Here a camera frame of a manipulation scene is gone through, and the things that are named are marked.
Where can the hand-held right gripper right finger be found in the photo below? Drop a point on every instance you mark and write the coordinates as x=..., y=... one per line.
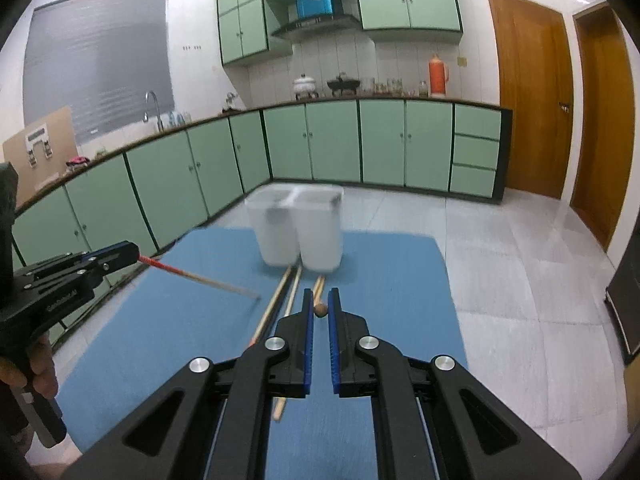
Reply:
x=333, y=345

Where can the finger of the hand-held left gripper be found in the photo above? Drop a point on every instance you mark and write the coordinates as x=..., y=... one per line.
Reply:
x=107, y=272
x=112, y=251

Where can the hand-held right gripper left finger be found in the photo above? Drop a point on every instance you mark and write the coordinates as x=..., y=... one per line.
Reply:
x=309, y=345

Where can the round-ended wooden stick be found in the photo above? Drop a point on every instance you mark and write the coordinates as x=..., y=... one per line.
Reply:
x=320, y=309

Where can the plain wooden chopstick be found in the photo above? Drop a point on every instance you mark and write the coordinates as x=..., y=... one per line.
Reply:
x=272, y=305
x=294, y=290

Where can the red-tipped wooden chopstick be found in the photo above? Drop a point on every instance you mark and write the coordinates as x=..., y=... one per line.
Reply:
x=200, y=278

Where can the white two-compartment utensil container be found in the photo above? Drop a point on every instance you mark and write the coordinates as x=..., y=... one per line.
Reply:
x=320, y=232

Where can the person's left hand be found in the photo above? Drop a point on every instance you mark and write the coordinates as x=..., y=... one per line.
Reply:
x=45, y=372

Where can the blue mat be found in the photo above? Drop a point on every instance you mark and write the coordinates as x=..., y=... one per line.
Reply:
x=165, y=340

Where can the green sink base cabinets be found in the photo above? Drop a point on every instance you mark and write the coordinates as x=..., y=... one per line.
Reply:
x=160, y=175

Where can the pink cloth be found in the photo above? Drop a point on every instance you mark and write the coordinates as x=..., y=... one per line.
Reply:
x=77, y=161

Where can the cardboard box on counter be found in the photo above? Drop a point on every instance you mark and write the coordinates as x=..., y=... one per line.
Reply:
x=57, y=130

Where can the cluster of clear bottles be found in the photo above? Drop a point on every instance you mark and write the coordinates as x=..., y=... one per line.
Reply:
x=179, y=118

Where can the steel kitchen faucet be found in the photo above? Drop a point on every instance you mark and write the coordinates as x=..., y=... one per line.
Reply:
x=152, y=105

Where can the small countertop appliance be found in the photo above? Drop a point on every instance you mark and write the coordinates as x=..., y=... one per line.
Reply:
x=232, y=101

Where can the grey window blind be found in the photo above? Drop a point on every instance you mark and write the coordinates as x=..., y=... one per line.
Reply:
x=95, y=60

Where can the green stove base cabinets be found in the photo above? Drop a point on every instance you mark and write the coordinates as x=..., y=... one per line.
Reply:
x=350, y=142

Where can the green drawer stack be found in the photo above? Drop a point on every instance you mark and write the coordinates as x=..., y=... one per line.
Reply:
x=475, y=152

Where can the white cooking pot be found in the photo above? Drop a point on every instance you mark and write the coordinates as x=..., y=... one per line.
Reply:
x=305, y=85

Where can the black wok with lid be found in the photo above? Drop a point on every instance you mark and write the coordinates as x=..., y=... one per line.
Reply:
x=343, y=85

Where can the row of glass jars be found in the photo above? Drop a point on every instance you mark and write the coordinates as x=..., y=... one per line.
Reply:
x=390, y=87

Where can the orange thermos flask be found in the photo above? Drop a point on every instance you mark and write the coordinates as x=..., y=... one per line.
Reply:
x=438, y=77

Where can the black range hood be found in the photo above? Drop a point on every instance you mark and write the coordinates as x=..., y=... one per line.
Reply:
x=320, y=24

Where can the blue range hood chimney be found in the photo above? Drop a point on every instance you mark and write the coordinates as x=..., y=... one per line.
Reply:
x=314, y=2

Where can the closed wooden door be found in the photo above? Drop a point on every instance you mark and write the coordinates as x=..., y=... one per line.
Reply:
x=530, y=90

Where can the row of wall hooks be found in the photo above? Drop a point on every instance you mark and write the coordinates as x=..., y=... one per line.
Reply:
x=191, y=48

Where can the green angled wall cabinet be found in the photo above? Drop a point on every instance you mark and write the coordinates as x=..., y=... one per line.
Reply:
x=245, y=20

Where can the wooden door with frame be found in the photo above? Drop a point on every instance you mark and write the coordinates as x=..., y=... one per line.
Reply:
x=600, y=125

